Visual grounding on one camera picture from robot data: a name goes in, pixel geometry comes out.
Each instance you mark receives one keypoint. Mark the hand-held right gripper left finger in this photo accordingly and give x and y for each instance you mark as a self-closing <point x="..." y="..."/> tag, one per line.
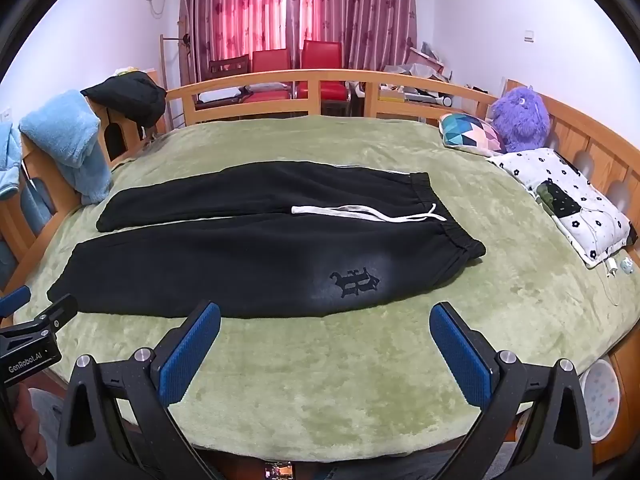
<point x="190" y="355"/>

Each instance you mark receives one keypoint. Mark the geometric patterned pillow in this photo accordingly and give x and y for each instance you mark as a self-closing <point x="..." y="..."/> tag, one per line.
<point x="470" y="132"/>

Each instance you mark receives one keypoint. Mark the red chair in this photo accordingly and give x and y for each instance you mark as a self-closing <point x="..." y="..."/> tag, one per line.
<point x="322" y="55"/>
<point x="271" y="62"/>

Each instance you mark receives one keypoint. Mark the white wall socket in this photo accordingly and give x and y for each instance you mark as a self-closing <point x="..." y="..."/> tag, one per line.
<point x="530" y="37"/>

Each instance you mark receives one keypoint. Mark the white floral pillow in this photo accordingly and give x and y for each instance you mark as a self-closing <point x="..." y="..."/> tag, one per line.
<point x="595" y="225"/>

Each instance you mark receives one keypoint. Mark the red floral curtain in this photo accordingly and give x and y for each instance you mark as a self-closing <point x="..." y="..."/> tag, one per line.
<point x="235" y="10"/>
<point x="360" y="10"/>

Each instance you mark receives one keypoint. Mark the person's left hand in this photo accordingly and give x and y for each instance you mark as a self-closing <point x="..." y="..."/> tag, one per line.
<point x="27" y="430"/>

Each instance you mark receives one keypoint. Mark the wooden bed frame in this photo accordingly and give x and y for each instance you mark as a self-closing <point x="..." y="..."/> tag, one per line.
<point x="310" y="82"/>

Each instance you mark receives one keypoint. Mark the dark wooden chair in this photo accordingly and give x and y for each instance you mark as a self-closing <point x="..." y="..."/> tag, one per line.
<point x="227" y="65"/>

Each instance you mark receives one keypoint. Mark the white charger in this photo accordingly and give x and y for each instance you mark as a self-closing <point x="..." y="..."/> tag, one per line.
<point x="611" y="267"/>

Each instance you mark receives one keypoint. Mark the light blue cloth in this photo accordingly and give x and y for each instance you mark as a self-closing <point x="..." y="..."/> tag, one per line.
<point x="10" y="170"/>

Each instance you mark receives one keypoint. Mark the white bucket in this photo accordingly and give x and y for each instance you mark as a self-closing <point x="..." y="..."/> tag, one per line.
<point x="602" y="400"/>

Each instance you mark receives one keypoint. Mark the light blue fleece blanket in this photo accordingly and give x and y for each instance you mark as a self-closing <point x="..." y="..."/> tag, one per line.
<point x="65" y="130"/>

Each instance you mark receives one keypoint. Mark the smartphone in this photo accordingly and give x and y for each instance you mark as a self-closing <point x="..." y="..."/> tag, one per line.
<point x="280" y="471"/>

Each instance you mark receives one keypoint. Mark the pile of papers and boxes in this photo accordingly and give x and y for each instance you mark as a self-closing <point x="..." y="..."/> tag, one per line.
<point x="420" y="70"/>

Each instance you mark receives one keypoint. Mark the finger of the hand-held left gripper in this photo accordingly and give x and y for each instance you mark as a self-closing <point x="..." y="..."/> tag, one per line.
<point x="12" y="301"/>
<point x="52" y="314"/>

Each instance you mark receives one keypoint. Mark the green plush blanket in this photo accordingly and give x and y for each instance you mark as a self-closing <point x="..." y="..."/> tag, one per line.
<point x="350" y="385"/>

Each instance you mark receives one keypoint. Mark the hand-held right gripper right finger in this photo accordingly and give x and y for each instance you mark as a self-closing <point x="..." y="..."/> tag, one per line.
<point x="460" y="360"/>

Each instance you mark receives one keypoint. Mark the wooden coat rack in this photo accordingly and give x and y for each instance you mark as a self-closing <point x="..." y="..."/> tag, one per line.
<point x="164" y="60"/>

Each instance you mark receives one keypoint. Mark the purple plush toy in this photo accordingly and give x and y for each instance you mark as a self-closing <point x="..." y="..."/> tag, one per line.
<point x="520" y="117"/>

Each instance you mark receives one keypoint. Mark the black garment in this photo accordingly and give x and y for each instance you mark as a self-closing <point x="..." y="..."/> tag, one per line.
<point x="130" y="95"/>

